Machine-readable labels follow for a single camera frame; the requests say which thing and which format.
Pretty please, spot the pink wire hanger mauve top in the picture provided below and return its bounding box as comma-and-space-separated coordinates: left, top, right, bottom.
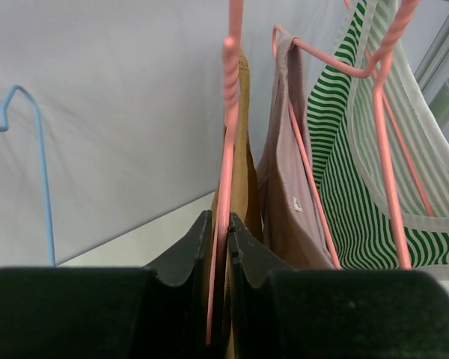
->
271, 0, 422, 270

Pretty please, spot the mauve pink tank top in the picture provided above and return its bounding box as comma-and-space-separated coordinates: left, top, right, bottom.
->
257, 31, 339, 269

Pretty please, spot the green striped tank top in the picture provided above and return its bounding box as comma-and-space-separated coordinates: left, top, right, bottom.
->
306, 0, 449, 281

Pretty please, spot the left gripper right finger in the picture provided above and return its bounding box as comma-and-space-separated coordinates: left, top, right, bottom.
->
228, 215, 449, 358

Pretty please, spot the blue wire hanger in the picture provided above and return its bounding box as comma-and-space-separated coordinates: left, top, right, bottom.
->
0, 85, 57, 267

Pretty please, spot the white and grey clothes rack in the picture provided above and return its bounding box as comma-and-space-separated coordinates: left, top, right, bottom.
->
415, 15, 449, 128

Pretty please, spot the pink wire hanger brown top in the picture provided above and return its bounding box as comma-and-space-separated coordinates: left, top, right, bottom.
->
207, 0, 243, 345

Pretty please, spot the pink wire hanger green top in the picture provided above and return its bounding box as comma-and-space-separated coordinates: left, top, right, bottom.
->
343, 0, 449, 296

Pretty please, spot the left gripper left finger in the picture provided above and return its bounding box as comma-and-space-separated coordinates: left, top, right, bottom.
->
0, 211, 212, 358

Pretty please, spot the brown tank top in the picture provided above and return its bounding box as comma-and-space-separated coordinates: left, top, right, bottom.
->
211, 50, 265, 359

